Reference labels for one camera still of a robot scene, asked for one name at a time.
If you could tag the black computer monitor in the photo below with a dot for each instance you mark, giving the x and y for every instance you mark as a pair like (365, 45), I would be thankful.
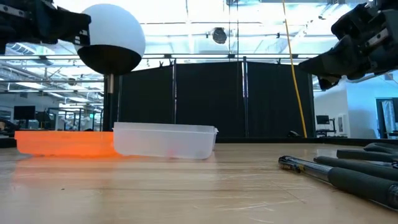
(24, 112)
(322, 119)

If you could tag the black pen clear barrel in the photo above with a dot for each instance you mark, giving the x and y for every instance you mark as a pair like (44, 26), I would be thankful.
(357, 183)

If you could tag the small black floor device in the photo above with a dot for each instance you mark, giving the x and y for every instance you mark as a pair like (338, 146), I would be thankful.
(293, 134)

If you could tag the clear plastic supply box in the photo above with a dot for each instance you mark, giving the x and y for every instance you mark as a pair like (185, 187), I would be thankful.
(161, 140)

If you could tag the white globe lamp black stand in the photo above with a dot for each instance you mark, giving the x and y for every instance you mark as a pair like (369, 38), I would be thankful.
(118, 37)

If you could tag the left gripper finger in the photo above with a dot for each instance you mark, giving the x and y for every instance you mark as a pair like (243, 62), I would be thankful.
(62, 25)
(84, 40)

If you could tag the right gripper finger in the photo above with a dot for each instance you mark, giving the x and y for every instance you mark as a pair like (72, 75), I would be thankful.
(328, 83)
(335, 62)

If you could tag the white framed wall poster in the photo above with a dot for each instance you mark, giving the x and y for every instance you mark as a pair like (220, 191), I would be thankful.
(341, 124)

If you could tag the orange plastic box lid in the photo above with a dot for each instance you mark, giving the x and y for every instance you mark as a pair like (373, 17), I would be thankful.
(62, 143)

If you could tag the dark framed doorway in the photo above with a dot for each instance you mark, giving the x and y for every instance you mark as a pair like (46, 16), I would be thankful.
(379, 118)

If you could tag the round black ceiling fixture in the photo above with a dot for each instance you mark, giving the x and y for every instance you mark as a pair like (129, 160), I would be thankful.
(219, 35)

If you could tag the black partition screen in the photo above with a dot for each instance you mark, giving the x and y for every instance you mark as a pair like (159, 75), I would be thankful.
(211, 99)

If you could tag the black office chair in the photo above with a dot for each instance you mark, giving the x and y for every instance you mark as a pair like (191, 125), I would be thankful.
(9, 129)

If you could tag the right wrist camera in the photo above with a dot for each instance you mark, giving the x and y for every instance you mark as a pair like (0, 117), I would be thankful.
(351, 23)

